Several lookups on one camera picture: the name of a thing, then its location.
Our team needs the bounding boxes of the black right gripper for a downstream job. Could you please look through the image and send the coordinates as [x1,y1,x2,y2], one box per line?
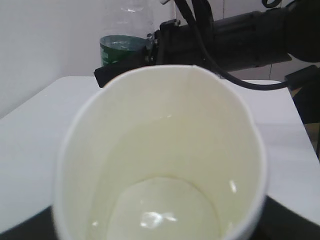
[94,19,200,88]

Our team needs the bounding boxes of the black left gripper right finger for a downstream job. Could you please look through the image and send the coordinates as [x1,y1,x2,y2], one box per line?
[252,196,320,240]

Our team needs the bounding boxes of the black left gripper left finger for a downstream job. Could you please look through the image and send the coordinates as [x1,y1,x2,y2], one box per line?
[0,206,59,240]

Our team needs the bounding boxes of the clear water bottle green label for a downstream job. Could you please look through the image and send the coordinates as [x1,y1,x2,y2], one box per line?
[99,0,155,67]

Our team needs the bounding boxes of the white paper cup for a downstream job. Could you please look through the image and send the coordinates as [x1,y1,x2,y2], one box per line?
[52,65,268,240]

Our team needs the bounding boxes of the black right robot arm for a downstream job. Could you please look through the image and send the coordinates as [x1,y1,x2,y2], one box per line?
[94,0,320,91]

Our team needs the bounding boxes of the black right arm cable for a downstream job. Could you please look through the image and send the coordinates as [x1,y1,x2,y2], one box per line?
[159,0,320,91]

